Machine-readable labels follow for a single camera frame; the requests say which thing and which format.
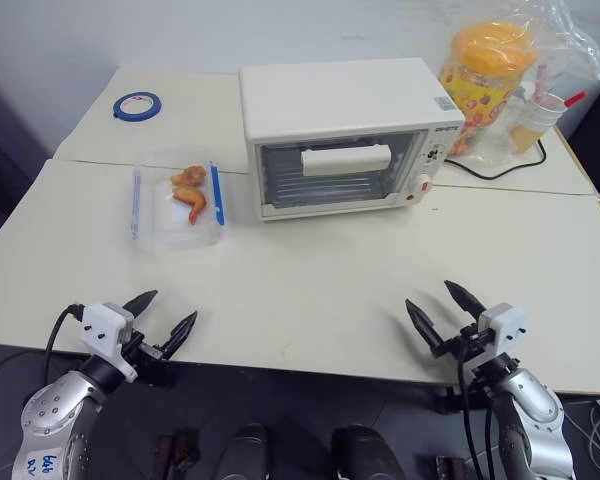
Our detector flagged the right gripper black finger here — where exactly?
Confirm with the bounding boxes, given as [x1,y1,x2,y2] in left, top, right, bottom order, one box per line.
[404,298,446,354]
[443,279,485,321]

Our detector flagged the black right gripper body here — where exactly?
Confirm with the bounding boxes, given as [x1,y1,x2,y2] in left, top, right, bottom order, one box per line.
[431,322,497,360]

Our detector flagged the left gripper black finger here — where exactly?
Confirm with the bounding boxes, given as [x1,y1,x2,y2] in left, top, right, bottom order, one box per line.
[159,310,199,360]
[121,289,159,318]

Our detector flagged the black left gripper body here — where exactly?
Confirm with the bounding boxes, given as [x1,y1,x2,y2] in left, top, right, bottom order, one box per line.
[122,327,177,387]

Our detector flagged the cream toaster oven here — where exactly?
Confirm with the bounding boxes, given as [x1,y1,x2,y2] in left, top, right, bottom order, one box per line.
[238,57,468,224]

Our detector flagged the black table clamp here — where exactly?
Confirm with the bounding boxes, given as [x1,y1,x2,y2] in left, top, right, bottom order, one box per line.
[431,385,487,415]

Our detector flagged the clear container with blue clips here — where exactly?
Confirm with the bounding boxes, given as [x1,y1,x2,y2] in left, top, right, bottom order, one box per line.
[130,160,228,252]

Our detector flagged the brown block on floor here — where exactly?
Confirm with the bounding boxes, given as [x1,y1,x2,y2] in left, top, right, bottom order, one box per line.
[421,454,469,480]
[156,428,202,474]

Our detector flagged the round fried chicken piece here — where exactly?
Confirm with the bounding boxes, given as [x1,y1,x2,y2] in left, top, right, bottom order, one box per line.
[169,165,208,188]

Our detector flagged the dark rounded shape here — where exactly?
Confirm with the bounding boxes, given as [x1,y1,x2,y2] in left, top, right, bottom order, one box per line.
[329,424,404,480]

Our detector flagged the blue tape roll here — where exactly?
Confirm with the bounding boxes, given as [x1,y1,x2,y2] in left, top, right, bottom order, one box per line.
[112,91,165,122]

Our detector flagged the white paper cup stack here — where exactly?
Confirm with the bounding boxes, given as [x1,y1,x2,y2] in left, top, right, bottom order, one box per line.
[508,93,568,154]

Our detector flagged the yellow jar with orange lid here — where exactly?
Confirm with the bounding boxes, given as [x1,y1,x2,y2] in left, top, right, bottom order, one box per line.
[439,21,538,159]

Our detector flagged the clear plastic bag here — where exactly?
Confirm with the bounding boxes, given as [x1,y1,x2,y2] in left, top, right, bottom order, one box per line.
[436,0,600,167]

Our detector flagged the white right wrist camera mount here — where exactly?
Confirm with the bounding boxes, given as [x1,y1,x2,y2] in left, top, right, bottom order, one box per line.
[476,302,531,358]

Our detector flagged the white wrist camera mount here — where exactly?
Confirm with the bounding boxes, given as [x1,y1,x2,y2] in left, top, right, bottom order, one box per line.
[476,302,531,358]
[81,302,138,384]

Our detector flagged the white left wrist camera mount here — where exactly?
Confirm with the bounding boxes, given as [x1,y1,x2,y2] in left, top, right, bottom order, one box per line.
[81,302,138,384]

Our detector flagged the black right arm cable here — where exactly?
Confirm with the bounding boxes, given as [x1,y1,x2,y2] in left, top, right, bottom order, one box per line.
[456,344,499,480]

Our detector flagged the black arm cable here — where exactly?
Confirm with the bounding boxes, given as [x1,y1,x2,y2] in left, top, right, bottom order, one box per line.
[456,344,499,480]
[42,303,85,389]

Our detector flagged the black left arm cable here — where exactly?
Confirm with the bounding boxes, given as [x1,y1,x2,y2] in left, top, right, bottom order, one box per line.
[42,303,85,389]

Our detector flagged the black power cable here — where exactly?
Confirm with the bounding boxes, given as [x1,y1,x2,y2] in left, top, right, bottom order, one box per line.
[441,136,548,180]

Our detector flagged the white floor cables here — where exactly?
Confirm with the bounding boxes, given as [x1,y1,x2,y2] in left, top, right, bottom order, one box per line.
[561,399,600,474]

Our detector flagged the cream oven door handle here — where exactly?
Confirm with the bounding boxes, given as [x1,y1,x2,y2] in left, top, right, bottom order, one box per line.
[300,144,393,178]

